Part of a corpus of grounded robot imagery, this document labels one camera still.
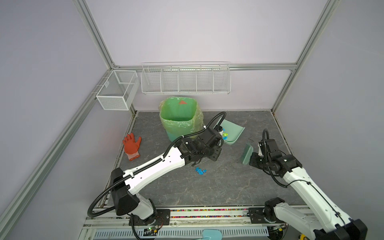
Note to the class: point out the red rubber glove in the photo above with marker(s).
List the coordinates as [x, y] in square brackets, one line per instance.
[131, 146]

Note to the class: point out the white wire shelf basket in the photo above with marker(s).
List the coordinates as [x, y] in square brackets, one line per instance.
[186, 78]

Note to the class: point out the mint green hand brush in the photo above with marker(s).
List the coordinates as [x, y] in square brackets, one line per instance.
[247, 154]

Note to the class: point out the mint green dustpan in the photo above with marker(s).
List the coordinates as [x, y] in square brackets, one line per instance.
[233, 130]

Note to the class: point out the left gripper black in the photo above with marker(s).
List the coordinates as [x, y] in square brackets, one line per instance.
[217, 150]

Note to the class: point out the white mesh box basket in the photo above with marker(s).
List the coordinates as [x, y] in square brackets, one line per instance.
[118, 91]

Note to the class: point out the light blue object front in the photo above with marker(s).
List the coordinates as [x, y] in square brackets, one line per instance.
[209, 234]

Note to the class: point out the blue paper scrap front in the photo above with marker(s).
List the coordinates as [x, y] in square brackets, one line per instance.
[200, 171]

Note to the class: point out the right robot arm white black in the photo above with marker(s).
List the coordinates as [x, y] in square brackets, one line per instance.
[329, 222]

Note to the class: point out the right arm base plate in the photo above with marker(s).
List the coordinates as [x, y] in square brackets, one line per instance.
[257, 216]

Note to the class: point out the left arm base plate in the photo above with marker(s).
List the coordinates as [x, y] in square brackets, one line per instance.
[161, 217]

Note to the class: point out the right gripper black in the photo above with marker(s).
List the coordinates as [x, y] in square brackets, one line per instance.
[253, 157]

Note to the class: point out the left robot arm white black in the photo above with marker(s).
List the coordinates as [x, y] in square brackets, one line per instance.
[123, 194]

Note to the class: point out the green trash bin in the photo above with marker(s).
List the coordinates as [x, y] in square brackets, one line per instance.
[178, 120]

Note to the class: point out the yellow-green plastic bin liner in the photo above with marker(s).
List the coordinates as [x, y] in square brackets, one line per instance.
[181, 118]

